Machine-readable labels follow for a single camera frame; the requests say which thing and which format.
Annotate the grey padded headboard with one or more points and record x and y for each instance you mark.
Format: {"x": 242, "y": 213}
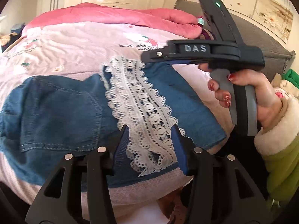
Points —
{"x": 259, "y": 35}

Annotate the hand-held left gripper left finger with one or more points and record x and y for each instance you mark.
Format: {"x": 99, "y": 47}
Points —
{"x": 122, "y": 144}

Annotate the person's right hand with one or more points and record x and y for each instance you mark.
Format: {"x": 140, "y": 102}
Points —
{"x": 259, "y": 86}

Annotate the brown slipper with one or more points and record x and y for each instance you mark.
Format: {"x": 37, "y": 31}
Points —
{"x": 174, "y": 206}

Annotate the floral wall painting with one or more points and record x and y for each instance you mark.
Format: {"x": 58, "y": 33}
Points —
{"x": 261, "y": 7}

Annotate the person's right forearm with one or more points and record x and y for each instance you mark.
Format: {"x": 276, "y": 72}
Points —
{"x": 280, "y": 149}

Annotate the rose pink comforter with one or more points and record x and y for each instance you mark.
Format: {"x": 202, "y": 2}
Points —
{"x": 116, "y": 15}

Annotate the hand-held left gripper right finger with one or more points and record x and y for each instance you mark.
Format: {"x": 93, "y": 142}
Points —
{"x": 178, "y": 149}

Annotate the pile of folded clothes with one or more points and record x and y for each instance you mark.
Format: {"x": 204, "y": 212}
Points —
{"x": 17, "y": 27}

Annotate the green cloth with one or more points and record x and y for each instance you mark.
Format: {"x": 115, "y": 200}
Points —
{"x": 292, "y": 74}

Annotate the pink strawberry print quilt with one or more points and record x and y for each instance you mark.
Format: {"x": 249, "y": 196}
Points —
{"x": 81, "y": 44}

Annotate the cream plush toy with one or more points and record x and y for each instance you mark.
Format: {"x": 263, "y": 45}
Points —
{"x": 281, "y": 81}

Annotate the blue denim lace-trimmed pants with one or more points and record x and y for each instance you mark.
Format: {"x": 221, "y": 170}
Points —
{"x": 70, "y": 121}

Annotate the striped pillow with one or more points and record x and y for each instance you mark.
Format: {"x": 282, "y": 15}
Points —
{"x": 206, "y": 35}

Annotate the small teal patterned item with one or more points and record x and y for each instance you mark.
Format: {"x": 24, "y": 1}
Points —
{"x": 200, "y": 21}

